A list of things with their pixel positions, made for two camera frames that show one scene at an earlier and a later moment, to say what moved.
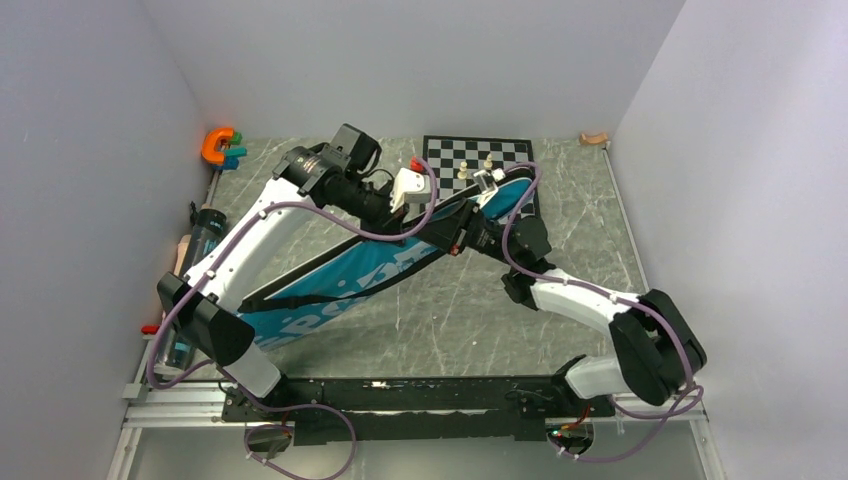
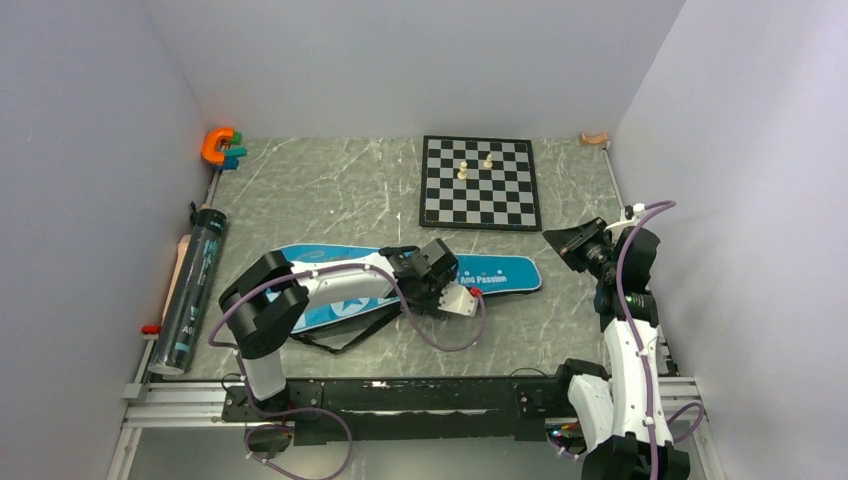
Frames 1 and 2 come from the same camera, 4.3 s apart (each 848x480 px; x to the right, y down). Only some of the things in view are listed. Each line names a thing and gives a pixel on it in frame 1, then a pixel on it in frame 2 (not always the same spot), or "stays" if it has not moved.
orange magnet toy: [209, 143] stays
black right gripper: [449, 232] -> [569, 239]
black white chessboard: [455, 160] stays
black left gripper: [387, 222] -> [429, 308]
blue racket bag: [320, 286] -> [487, 274]
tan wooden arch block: [587, 140] stays
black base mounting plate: [417, 410] stays
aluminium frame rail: [178, 405] stays
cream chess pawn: [462, 174] stays
